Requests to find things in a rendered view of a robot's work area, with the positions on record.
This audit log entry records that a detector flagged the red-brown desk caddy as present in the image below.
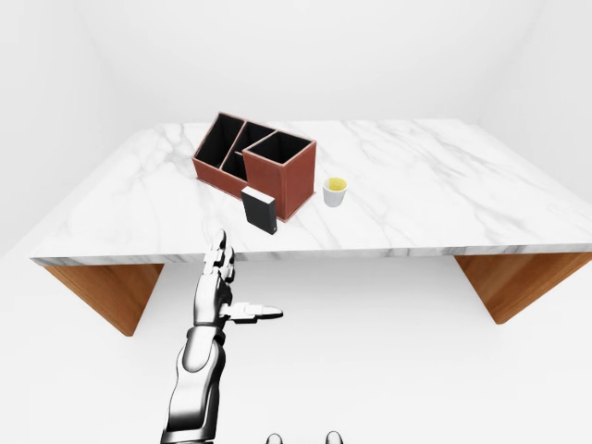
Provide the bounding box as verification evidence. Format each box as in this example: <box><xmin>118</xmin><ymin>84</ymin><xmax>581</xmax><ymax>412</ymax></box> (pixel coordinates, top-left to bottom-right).
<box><xmin>191</xmin><ymin>110</ymin><xmax>318</xmax><ymax>224</ymax></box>

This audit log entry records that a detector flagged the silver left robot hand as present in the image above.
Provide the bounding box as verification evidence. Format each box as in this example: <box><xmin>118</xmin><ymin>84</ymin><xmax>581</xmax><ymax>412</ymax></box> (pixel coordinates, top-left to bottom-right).
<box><xmin>192</xmin><ymin>229</ymin><xmax>285</xmax><ymax>329</ymax></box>

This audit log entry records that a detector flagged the white cup with yellow inside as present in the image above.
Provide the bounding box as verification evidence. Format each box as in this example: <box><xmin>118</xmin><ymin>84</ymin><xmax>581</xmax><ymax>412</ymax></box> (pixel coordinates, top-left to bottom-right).
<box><xmin>322</xmin><ymin>177</ymin><xmax>349</xmax><ymax>209</ymax></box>

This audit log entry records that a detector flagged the wooden table leg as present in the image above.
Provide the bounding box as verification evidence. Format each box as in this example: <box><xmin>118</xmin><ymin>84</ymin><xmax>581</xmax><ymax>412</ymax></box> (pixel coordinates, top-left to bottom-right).
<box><xmin>453</xmin><ymin>252</ymin><xmax>592</xmax><ymax>326</ymax></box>
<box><xmin>42</xmin><ymin>263</ymin><xmax>167</xmax><ymax>338</ymax></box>

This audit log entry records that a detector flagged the black book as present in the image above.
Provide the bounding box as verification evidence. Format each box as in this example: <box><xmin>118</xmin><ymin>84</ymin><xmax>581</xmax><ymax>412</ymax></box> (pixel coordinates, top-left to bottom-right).
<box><xmin>240</xmin><ymin>186</ymin><xmax>279</xmax><ymax>236</ymax></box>

